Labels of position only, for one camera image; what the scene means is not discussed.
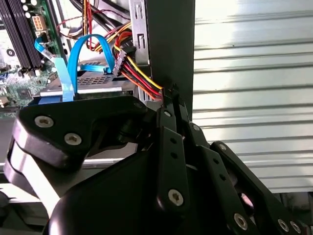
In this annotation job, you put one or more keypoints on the hard disk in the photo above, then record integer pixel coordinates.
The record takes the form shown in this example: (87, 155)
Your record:
(47, 100)

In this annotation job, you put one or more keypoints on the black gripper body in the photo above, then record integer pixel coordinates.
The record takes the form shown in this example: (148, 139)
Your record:
(110, 200)

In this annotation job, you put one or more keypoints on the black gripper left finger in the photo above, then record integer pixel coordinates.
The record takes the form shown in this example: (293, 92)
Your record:
(102, 110)

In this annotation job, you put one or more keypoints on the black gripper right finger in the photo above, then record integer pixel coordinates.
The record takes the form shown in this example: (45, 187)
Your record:
(231, 197)

